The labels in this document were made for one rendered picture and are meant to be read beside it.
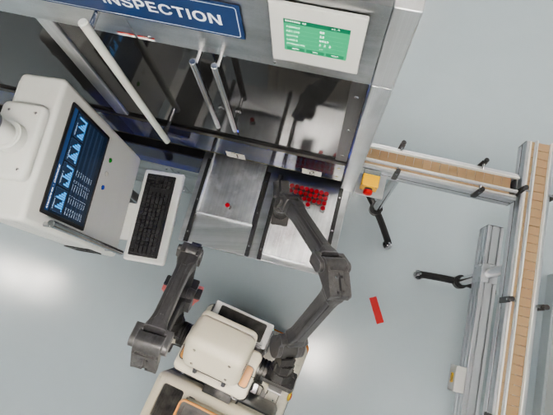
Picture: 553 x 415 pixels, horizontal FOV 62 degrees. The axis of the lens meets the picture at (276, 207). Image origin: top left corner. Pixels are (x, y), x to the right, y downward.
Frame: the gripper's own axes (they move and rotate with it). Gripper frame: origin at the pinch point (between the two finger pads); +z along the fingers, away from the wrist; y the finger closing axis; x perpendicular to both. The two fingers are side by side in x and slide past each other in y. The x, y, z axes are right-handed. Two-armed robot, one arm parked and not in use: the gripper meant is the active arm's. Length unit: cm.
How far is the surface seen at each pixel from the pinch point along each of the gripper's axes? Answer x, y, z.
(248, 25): 11, 21, -93
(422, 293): -89, -6, 100
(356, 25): -13, 18, -102
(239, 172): 23.4, 22.0, 15.0
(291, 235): -5.4, -3.4, 14.6
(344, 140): -18.5, 21.0, -39.5
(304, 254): -12.6, -10.8, 14.6
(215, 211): 30.8, 2.0, 15.7
